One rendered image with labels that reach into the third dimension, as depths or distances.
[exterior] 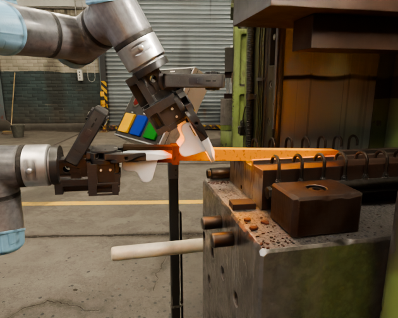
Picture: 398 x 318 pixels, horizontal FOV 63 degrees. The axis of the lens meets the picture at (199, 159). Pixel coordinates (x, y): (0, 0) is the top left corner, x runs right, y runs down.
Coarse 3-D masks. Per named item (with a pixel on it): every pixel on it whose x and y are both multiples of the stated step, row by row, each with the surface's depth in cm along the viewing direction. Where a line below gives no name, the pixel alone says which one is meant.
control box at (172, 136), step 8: (168, 72) 113; (176, 72) 109; (184, 72) 105; (192, 72) 102; (200, 72) 104; (152, 80) 119; (184, 88) 101; (192, 88) 103; (200, 88) 105; (192, 96) 103; (200, 96) 105; (128, 104) 126; (200, 104) 106; (128, 112) 123; (136, 112) 118; (144, 128) 110; (176, 128) 102; (120, 136) 122; (128, 136) 116; (136, 136) 111; (160, 136) 100; (168, 136) 101; (176, 136) 102
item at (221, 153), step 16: (128, 144) 61; (144, 144) 62; (160, 144) 63; (176, 144) 63; (160, 160) 61; (176, 160) 61; (192, 160) 63; (208, 160) 63; (224, 160) 64; (240, 160) 65
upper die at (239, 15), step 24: (240, 0) 67; (264, 0) 56; (288, 0) 54; (312, 0) 55; (336, 0) 55; (360, 0) 56; (384, 0) 57; (240, 24) 70; (264, 24) 70; (288, 24) 70
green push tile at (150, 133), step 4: (148, 124) 107; (148, 128) 106; (152, 128) 104; (144, 132) 107; (148, 132) 105; (152, 132) 103; (156, 132) 102; (144, 136) 106; (148, 136) 104; (152, 136) 102; (156, 136) 102
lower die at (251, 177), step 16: (256, 160) 64; (288, 160) 65; (304, 160) 66; (320, 160) 67; (336, 160) 67; (352, 160) 67; (384, 160) 67; (240, 176) 72; (256, 176) 63; (272, 176) 60; (288, 176) 61; (304, 176) 61; (320, 176) 62; (336, 176) 63; (352, 176) 64; (256, 192) 63; (384, 192) 66
